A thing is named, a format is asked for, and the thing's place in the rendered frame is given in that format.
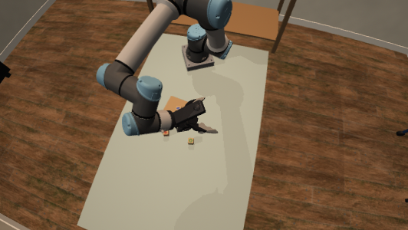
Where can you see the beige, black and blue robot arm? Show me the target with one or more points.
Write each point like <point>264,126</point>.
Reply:
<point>145,92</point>

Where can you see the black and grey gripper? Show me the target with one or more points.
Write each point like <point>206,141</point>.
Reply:
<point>200,127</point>

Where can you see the orange flat mat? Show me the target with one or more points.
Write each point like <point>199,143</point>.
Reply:
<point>173,102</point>

